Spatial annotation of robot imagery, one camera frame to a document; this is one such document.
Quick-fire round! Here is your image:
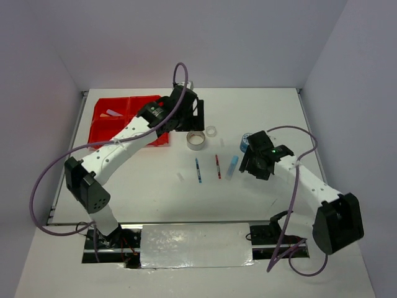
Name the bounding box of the blue round tub far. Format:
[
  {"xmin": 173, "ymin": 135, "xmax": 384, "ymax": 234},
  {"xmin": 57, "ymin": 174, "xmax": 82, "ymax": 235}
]
[{"xmin": 239, "ymin": 133, "xmax": 251, "ymax": 153}]

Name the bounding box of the blue highlighter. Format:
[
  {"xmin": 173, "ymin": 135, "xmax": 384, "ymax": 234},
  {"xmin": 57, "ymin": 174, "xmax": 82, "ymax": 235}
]
[{"xmin": 225, "ymin": 155, "xmax": 239, "ymax": 181}]

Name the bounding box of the small clear tape roll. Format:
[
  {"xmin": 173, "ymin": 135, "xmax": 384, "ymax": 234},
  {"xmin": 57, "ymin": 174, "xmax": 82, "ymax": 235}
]
[{"xmin": 205, "ymin": 125, "xmax": 217, "ymax": 137}]

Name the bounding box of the silver foil sheet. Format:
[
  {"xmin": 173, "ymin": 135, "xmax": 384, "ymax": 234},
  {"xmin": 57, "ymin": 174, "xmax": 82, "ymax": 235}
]
[{"xmin": 140, "ymin": 223, "xmax": 254, "ymax": 269}]

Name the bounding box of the purple cable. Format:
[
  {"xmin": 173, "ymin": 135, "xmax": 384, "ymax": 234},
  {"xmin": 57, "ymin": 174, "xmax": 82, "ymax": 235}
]
[
  {"xmin": 266, "ymin": 125, "xmax": 329, "ymax": 278},
  {"xmin": 29, "ymin": 62, "xmax": 190, "ymax": 263}
]

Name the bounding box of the large clear tape roll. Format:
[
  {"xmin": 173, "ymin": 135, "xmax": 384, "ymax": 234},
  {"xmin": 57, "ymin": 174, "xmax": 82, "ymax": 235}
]
[{"xmin": 186, "ymin": 131, "xmax": 206, "ymax": 151}]

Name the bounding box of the blue pen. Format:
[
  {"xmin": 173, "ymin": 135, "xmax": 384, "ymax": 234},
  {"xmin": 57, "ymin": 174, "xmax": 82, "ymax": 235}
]
[{"xmin": 195, "ymin": 158, "xmax": 202, "ymax": 184}]

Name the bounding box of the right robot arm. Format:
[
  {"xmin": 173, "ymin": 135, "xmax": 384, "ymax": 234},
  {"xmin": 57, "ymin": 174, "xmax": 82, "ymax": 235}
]
[{"xmin": 239, "ymin": 131, "xmax": 364, "ymax": 255}]

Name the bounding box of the red compartment bin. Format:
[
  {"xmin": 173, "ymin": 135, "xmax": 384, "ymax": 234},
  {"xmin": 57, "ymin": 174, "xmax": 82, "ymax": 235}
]
[{"xmin": 88, "ymin": 95, "xmax": 161, "ymax": 143}]

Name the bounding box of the red pen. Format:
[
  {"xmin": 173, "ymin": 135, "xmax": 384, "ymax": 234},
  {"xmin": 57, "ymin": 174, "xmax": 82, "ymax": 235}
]
[{"xmin": 215, "ymin": 154, "xmax": 221, "ymax": 179}]

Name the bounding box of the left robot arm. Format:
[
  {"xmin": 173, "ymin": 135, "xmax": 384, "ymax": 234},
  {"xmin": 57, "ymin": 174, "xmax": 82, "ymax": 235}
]
[{"xmin": 65, "ymin": 83, "xmax": 204, "ymax": 248}]

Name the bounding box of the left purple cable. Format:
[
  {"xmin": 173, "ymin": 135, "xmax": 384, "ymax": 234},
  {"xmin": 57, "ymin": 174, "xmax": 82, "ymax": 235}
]
[{"xmin": 29, "ymin": 62, "xmax": 190, "ymax": 263}]

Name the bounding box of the pink highlighter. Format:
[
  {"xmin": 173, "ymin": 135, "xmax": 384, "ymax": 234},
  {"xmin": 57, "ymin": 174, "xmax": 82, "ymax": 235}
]
[{"xmin": 105, "ymin": 109, "xmax": 123, "ymax": 117}]

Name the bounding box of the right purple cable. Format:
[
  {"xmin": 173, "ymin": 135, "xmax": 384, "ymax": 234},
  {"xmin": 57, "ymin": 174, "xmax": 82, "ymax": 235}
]
[{"xmin": 266, "ymin": 125, "xmax": 329, "ymax": 278}]

